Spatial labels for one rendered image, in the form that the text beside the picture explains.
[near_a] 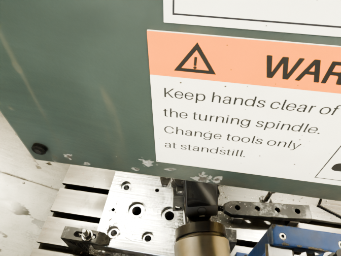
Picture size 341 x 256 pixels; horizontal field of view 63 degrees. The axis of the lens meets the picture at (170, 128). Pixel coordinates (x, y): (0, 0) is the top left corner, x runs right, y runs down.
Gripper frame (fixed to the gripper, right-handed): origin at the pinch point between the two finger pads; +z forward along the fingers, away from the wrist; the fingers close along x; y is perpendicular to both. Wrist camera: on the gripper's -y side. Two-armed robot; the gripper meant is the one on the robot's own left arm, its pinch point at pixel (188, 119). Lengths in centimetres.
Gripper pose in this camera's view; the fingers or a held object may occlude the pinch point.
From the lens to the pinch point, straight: 49.2
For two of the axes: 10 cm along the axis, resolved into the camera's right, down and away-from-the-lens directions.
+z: -0.5, -7.8, 6.2
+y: -0.1, 6.2, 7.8
